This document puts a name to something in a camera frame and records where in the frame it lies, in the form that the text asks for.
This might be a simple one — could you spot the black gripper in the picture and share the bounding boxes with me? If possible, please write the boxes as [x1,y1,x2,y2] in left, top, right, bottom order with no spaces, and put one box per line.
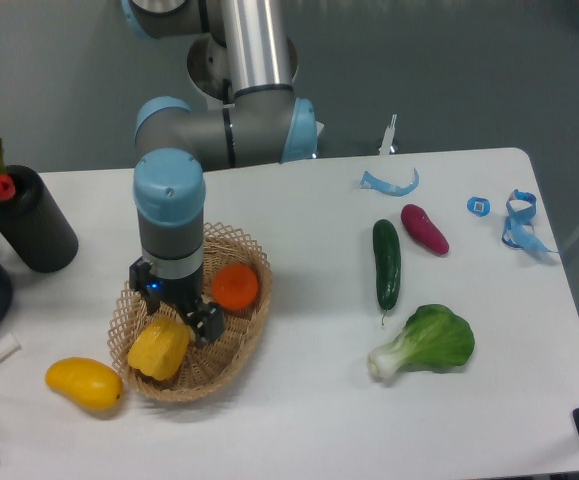
[129,257,225,348]

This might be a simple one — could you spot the yellow bell pepper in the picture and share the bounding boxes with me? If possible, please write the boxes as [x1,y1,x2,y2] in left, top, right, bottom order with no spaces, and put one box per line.
[127,317,190,381]

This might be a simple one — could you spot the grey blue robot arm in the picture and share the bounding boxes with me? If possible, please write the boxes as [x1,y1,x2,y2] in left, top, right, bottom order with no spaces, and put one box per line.
[122,1,318,346]

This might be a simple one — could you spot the woven wicker basket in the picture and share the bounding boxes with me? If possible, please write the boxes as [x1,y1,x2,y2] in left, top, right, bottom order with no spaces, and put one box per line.
[107,222,273,403]

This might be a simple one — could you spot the orange tangerine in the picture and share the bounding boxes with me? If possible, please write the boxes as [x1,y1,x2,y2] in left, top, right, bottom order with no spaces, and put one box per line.
[211,263,259,311]

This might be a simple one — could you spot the yellow mango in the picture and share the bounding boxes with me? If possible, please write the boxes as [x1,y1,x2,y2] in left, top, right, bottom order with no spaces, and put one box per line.
[45,357,124,411]

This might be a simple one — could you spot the black cylindrical vase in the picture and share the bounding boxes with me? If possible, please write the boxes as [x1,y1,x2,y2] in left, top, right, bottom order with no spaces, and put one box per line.
[0,165,79,273]

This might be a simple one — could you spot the dark green cucumber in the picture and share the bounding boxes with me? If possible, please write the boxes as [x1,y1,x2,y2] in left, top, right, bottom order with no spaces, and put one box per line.
[372,219,402,324]

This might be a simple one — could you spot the purple sweet potato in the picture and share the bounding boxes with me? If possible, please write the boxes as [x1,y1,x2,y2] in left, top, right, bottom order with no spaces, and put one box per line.
[400,204,450,256]

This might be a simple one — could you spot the green bok choy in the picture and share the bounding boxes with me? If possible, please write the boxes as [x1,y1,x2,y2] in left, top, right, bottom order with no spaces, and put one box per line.
[367,304,475,380]

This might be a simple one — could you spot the small blue tag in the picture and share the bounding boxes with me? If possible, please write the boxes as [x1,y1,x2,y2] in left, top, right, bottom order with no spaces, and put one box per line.
[466,196,491,217]

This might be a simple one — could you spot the blue tangled ribbon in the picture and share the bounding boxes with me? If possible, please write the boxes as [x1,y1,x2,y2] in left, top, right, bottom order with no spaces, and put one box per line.
[501,189,558,255]

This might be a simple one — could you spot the blue curved strap piece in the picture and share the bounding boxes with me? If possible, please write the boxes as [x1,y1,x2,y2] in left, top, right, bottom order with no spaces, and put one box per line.
[356,167,420,197]

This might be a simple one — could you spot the white metal base bracket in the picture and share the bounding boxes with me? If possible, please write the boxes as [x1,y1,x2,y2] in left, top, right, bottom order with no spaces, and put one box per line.
[313,113,400,159]

